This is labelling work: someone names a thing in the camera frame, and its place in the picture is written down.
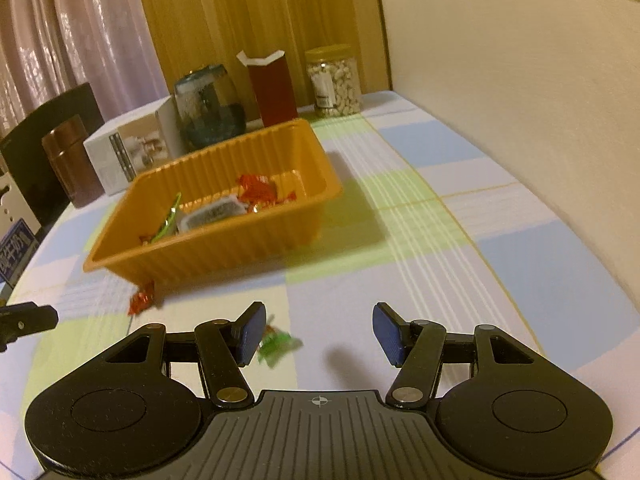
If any small green candy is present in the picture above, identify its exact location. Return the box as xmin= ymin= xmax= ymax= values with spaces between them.
xmin=257 ymin=314 xmax=303 ymax=368

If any green black snack bag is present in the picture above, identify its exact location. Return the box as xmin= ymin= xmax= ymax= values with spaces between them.
xmin=150 ymin=192 xmax=182 ymax=243

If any clear black seaweed packet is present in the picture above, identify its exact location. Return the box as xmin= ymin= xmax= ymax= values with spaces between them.
xmin=177 ymin=194 xmax=247 ymax=234

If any red square snack pack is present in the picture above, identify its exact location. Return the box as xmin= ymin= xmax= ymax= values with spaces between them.
xmin=238 ymin=174 xmax=297 ymax=210

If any blue milk carton box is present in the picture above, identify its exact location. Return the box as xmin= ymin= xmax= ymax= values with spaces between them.
xmin=0 ymin=219 xmax=39 ymax=286

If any small red candy near tray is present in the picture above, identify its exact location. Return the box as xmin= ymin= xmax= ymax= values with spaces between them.
xmin=128 ymin=282 xmax=155 ymax=316

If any checkered tablecloth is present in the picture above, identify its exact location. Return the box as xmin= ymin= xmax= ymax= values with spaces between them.
xmin=1 ymin=92 xmax=639 ymax=479

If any orange plastic tray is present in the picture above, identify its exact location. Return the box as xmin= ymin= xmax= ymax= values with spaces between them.
xmin=84 ymin=119 xmax=342 ymax=286

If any black glossy panel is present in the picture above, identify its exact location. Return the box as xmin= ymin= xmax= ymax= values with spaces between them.
xmin=1 ymin=82 xmax=104 ymax=226

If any brown cylindrical canister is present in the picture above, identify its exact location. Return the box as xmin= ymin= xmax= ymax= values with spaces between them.
xmin=41 ymin=115 xmax=104 ymax=209

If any white product box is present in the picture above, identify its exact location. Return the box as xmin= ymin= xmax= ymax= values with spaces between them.
xmin=84 ymin=96 xmax=186 ymax=195

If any dark green glass jar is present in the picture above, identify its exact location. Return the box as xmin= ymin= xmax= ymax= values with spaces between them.
xmin=174 ymin=64 xmax=246 ymax=151

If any dark red open carton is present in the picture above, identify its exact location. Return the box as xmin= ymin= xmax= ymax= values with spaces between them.
xmin=236 ymin=50 xmax=298 ymax=127

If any plastic jar of nuts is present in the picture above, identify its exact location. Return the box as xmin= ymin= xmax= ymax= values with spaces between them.
xmin=305 ymin=44 xmax=361 ymax=118

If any pink curtain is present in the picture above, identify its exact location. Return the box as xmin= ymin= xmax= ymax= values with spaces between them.
xmin=1 ymin=0 xmax=168 ymax=133

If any wooden door panel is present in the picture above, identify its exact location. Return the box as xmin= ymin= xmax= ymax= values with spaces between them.
xmin=141 ymin=0 xmax=390 ymax=118

